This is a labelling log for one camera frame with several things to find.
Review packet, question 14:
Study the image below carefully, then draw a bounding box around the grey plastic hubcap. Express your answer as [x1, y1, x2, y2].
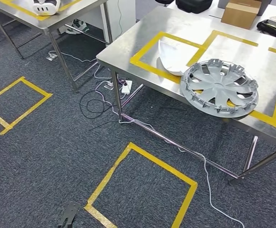
[179, 58, 259, 119]

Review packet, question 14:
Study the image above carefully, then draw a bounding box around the steel workbench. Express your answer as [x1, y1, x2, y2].
[96, 5, 276, 186]

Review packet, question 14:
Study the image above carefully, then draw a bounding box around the white plastic mirror cover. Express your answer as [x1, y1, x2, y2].
[157, 39, 200, 77]

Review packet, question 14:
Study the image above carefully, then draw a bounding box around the white cabinet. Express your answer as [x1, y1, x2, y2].
[100, 0, 137, 44]

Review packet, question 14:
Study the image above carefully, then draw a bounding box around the yellow floor tape square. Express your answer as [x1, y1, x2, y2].
[84, 142, 198, 228]

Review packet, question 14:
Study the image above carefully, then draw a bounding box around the white bag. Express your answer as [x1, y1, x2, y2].
[65, 19, 90, 35]

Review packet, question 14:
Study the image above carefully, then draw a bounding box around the steel table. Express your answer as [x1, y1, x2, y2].
[0, 0, 113, 93]

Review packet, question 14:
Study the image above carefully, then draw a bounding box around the black carry case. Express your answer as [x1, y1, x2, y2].
[175, 0, 213, 14]

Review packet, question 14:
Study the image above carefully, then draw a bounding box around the white desk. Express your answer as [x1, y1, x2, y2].
[166, 0, 276, 41]

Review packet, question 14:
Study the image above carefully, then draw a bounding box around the white headset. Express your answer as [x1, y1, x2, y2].
[33, 0, 61, 16]

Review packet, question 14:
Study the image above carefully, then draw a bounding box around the brown cardboard box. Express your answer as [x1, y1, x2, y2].
[221, 0, 262, 30]

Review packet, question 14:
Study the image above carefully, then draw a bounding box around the metal floor rail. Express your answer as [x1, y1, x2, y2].
[121, 113, 240, 180]

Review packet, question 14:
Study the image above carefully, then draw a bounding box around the black coiled floor cable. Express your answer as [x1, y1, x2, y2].
[79, 89, 119, 120]

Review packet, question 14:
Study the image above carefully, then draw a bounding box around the thin black cabinet cable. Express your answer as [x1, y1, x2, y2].
[116, 0, 123, 30]

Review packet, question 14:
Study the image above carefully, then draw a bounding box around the white floor cable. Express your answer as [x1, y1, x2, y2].
[48, 50, 245, 228]

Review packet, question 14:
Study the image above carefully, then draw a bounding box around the black controller with cable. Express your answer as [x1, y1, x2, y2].
[256, 19, 276, 39]

